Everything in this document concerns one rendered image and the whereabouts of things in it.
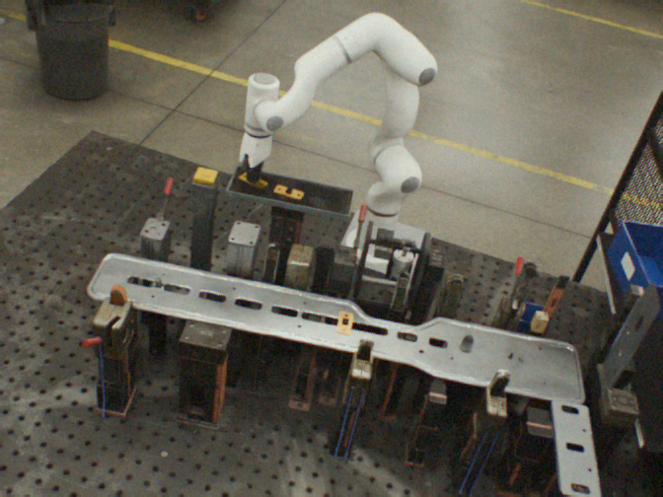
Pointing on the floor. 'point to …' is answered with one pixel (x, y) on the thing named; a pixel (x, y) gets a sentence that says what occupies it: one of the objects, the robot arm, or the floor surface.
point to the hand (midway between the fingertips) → (254, 174)
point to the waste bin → (72, 44)
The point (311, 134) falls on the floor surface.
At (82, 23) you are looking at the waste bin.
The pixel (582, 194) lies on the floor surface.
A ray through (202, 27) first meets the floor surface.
